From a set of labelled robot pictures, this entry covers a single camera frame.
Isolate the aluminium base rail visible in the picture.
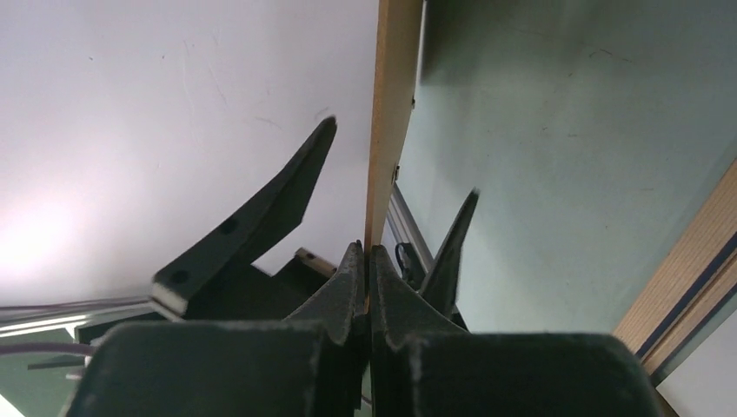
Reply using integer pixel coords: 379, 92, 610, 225
1, 185, 434, 343

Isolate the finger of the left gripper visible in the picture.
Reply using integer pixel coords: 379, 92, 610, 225
150, 116, 337, 317
419, 189, 480, 318

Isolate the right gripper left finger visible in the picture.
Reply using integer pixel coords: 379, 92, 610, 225
62, 242, 365, 416

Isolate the brown cardboard backing board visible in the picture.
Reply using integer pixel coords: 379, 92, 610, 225
363, 0, 426, 257

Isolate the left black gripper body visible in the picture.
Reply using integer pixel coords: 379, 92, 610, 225
184, 248, 336, 321

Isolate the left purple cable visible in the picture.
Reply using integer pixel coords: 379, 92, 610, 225
0, 342, 96, 358

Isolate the wooden picture frame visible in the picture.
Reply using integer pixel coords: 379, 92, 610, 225
614, 162, 736, 375

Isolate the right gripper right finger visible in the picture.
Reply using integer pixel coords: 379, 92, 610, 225
368, 246, 662, 416

